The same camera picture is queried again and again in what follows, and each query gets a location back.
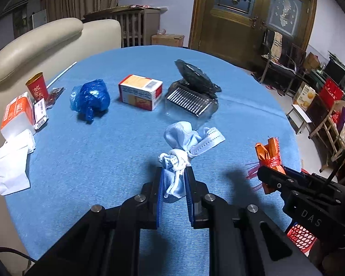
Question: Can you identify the wooden double door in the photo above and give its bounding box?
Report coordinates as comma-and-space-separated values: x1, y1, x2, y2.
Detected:
189, 0, 316, 69

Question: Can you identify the cardboard box by wall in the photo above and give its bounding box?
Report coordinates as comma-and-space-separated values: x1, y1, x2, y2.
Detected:
151, 34, 184, 47

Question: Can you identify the yellow printed carton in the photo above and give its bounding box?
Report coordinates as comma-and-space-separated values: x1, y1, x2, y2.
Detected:
292, 82, 317, 111

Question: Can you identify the purple cushion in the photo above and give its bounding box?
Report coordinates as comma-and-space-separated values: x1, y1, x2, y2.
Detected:
336, 107, 345, 133

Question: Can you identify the white purple medicine box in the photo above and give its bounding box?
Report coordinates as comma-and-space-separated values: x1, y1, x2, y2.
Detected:
33, 98, 48, 131

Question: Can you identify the clear plastic tray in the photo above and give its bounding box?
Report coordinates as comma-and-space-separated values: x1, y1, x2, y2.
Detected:
164, 82, 218, 130

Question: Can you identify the blue table cloth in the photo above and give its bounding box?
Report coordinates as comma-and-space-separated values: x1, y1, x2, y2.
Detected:
6, 46, 300, 259

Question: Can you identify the small white stool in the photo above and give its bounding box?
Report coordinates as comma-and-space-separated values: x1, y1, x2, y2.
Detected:
286, 104, 312, 135

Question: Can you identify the white folded tissue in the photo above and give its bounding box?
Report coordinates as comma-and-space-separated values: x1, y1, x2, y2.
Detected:
0, 129, 36, 196

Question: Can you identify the wooden radiator cover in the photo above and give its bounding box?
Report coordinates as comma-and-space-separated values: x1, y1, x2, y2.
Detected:
83, 5, 161, 47

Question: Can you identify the orange tissue pack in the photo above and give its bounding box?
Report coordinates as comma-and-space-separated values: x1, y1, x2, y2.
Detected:
0, 92, 35, 141

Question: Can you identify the black cable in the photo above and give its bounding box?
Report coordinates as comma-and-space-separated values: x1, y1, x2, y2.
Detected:
0, 246, 38, 265

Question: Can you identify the blue plastic bag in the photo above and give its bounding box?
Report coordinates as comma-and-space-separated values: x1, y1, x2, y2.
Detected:
70, 79, 111, 123

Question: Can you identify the black metal armchair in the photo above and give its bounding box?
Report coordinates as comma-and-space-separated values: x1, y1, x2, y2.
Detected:
251, 29, 297, 96

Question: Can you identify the beige leather sofa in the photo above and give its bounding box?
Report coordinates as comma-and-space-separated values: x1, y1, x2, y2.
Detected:
0, 18, 121, 253

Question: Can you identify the black monitor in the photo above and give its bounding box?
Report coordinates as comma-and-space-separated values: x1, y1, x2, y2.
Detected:
323, 59, 345, 85

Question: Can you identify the dark snack wrapper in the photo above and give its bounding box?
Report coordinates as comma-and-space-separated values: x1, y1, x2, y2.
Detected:
45, 87, 65, 109

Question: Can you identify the red paper cup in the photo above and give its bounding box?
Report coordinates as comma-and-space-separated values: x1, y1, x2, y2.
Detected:
25, 72, 48, 102

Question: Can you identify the black plastic bag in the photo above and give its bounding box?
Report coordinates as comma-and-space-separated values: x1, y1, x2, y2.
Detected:
175, 59, 222, 96

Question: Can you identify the red mesh trash basket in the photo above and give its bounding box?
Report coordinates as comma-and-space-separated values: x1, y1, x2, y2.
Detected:
287, 223, 316, 253

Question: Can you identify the orange foil wrapper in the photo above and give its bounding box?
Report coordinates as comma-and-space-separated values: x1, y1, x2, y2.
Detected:
245, 137, 285, 180

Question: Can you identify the red gift bag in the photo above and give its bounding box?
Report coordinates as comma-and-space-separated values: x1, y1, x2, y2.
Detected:
319, 78, 344, 110

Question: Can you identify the light blue face mask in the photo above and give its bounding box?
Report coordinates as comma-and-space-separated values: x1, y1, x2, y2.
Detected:
158, 121, 226, 203

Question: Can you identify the red orange medicine box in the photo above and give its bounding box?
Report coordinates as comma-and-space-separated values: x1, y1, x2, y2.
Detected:
118, 74, 163, 111

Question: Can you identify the rattan chair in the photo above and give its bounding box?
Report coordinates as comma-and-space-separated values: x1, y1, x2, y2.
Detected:
308, 100, 345, 173

